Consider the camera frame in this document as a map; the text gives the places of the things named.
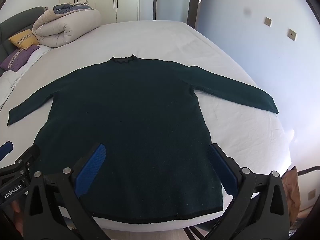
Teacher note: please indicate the yellow patterned pillow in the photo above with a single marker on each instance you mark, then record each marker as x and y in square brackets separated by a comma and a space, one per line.
[23, 38]

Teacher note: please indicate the person's left hand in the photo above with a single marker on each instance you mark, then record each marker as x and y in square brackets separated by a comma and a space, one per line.
[17, 212]

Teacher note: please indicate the brown door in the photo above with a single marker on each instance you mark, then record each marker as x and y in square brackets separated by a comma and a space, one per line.
[198, 12]

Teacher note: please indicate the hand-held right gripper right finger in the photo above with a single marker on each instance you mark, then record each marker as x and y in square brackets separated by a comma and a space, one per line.
[222, 167]

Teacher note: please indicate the low beige wall socket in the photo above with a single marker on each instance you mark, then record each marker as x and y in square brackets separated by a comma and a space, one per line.
[311, 194]

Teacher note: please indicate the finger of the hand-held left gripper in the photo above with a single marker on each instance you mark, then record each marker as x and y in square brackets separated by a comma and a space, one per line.
[28, 156]
[5, 150]

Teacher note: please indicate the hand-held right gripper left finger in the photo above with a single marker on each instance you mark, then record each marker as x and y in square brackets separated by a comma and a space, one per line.
[93, 166]

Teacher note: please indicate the brown paper bag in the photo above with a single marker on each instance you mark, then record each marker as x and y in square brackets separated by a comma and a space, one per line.
[291, 192]

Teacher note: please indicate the rolled beige duvet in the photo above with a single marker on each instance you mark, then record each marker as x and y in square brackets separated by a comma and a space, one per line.
[65, 27]

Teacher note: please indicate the bed with white sheet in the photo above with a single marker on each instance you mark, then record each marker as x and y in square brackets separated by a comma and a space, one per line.
[162, 42]

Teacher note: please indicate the grey padded headboard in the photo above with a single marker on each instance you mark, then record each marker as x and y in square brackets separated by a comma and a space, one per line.
[15, 21]

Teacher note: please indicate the purple patterned pillow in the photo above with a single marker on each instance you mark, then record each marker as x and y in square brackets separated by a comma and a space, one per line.
[17, 57]

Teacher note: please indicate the white wardrobe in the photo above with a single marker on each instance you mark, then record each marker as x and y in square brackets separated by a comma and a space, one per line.
[105, 0]

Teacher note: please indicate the dark green sweater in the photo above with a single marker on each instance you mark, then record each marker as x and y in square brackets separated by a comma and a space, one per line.
[130, 120]

